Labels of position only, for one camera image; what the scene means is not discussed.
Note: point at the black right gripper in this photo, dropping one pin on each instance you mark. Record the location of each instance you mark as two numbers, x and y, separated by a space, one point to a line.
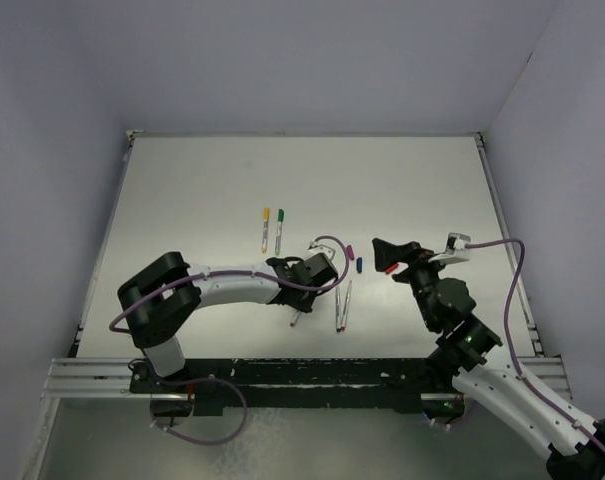
386 255

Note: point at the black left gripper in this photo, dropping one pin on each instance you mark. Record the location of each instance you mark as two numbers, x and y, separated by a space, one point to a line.
305 305

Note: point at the purple pen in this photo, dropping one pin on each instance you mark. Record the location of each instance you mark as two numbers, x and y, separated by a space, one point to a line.
295 319

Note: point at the green pen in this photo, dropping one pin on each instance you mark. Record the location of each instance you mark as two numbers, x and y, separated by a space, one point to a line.
278 239

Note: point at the yellow pen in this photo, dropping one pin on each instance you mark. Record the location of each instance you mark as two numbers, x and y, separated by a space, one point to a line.
265 235

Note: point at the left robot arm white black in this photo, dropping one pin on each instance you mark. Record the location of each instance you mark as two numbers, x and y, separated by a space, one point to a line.
160 298

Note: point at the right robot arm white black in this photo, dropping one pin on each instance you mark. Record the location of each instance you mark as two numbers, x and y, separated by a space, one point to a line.
484 366

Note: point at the red pen cap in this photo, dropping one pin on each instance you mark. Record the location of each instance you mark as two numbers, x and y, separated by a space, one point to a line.
391 269

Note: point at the blue pen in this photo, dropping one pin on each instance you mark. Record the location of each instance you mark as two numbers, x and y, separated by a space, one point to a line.
337 298

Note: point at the red pen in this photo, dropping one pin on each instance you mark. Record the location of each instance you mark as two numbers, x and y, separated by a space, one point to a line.
345 312

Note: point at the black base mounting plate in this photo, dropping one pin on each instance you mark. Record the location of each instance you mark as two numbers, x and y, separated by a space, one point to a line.
205 387

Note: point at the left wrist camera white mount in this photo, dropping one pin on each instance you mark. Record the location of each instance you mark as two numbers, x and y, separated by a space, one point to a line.
317 247

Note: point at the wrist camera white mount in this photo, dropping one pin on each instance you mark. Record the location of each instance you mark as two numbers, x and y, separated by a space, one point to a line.
317 247
455 251

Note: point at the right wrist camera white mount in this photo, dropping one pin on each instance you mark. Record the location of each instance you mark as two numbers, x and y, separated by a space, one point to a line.
455 251

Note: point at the aluminium frame rail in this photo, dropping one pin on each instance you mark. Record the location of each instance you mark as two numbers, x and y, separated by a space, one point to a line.
202 196

